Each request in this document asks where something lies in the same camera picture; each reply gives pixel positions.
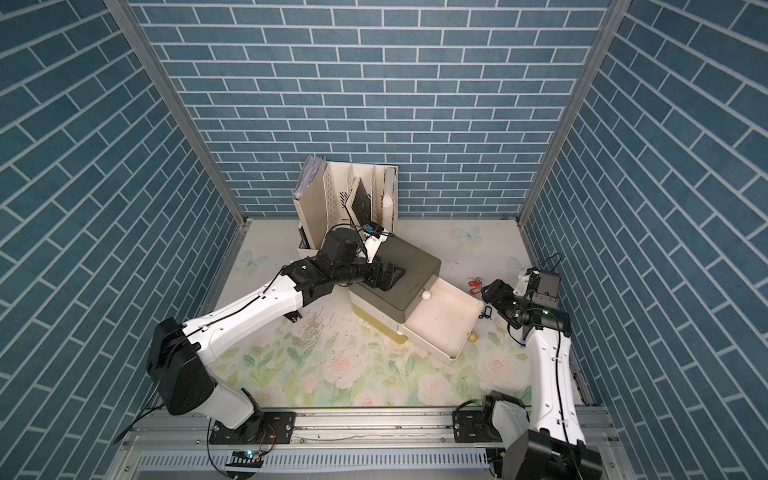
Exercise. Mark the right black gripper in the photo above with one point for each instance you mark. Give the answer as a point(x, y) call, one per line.
point(497, 294)

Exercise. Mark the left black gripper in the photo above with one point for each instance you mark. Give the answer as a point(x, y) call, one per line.
point(386, 282)

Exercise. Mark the black key fob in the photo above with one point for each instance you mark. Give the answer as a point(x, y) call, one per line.
point(486, 313)

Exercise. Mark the red key ring keys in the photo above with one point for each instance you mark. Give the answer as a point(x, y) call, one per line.
point(475, 285)

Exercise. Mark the olive drawer cabinet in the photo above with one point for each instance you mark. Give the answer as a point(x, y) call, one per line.
point(412, 270)

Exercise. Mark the white drawer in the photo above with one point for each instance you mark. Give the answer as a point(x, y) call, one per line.
point(442, 320)

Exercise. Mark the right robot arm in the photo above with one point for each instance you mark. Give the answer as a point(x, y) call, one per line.
point(545, 441)

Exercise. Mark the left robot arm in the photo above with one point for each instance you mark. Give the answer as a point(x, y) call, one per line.
point(181, 353)

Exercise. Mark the black framed tablet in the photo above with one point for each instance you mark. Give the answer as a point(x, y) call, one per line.
point(358, 205)

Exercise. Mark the white file organizer rack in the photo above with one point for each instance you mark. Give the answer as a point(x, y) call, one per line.
point(322, 206)

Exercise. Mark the floral table mat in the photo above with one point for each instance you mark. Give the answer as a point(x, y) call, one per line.
point(331, 357)

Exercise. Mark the purple paper folder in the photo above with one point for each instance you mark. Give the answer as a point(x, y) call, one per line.
point(312, 166)

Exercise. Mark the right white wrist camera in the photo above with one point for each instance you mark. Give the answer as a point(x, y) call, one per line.
point(527, 281)

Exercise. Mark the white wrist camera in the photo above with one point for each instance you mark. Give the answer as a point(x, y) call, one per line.
point(374, 235)
point(527, 281)

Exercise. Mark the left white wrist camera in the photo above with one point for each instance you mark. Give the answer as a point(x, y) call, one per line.
point(374, 235)

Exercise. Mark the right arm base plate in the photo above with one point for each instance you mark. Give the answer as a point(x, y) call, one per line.
point(474, 426)

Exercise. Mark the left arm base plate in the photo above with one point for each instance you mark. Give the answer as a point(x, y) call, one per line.
point(262, 428)

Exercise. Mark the aluminium mounting rail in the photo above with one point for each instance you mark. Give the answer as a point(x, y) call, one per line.
point(327, 443)

